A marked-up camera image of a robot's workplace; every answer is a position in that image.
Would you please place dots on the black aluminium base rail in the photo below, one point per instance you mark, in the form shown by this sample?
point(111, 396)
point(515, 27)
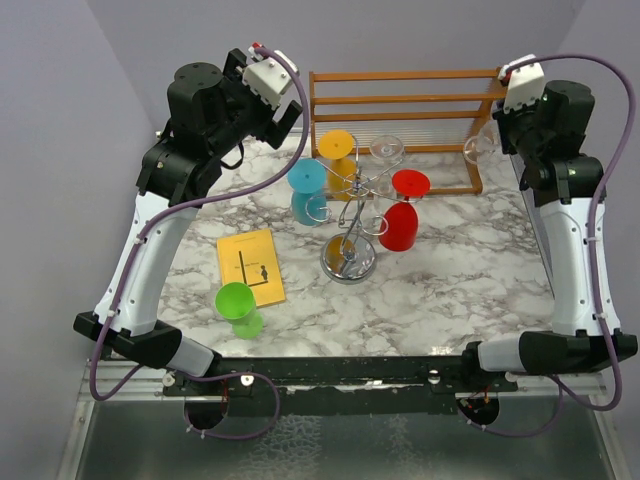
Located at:
point(326, 386)

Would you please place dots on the green plastic wine glass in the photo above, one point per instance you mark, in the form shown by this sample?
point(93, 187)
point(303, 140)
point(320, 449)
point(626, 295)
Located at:
point(236, 304)

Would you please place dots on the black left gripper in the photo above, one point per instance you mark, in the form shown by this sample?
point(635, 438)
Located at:
point(269, 129)

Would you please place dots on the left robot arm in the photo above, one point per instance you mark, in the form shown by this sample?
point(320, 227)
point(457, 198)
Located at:
point(212, 111)

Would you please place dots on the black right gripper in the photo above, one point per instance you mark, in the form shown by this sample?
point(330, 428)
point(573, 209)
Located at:
point(504, 120)

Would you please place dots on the yellow plastic wine glass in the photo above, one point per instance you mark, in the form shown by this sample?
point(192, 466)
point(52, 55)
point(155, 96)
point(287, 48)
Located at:
point(335, 147)

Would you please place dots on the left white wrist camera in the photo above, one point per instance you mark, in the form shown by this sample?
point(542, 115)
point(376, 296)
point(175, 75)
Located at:
point(266, 78)

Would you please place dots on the clear wine glass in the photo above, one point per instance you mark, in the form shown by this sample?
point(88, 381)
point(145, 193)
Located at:
point(486, 141)
point(389, 152)

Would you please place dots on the red plastic wine glass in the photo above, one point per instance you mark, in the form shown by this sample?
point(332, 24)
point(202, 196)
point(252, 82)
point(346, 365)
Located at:
point(400, 227)

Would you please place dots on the yellow book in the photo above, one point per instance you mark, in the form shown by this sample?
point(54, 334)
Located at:
point(251, 258)

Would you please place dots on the wooden slatted rack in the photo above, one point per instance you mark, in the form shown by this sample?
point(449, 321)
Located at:
point(430, 111)

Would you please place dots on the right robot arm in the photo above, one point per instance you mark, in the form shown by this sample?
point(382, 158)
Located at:
point(544, 123)

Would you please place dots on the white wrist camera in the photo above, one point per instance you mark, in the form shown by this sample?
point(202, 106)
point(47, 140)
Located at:
point(266, 78)
point(524, 85)

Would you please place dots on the blue plastic wine glass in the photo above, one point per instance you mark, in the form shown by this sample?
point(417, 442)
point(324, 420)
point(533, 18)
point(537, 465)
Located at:
point(308, 201)

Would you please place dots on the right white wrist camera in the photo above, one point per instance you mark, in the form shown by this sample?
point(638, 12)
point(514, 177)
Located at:
point(524, 85)

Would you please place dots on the chrome wine glass rack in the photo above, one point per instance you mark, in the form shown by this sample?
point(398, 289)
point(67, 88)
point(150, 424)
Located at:
point(349, 257)

